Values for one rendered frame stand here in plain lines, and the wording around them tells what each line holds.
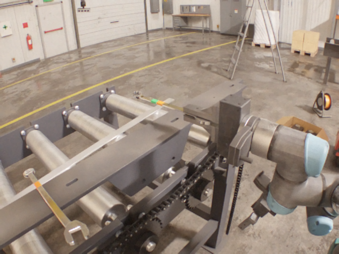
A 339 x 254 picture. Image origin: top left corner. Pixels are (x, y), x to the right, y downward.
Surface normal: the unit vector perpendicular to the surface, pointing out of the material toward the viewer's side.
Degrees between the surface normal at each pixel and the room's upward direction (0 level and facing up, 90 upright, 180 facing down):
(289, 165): 94
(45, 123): 90
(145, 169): 90
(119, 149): 0
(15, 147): 90
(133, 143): 0
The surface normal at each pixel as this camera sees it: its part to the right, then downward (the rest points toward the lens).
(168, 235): -0.05, -0.87
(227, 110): -0.65, 0.40
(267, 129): -0.33, -0.59
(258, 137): -0.60, -0.05
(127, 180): 0.76, 0.29
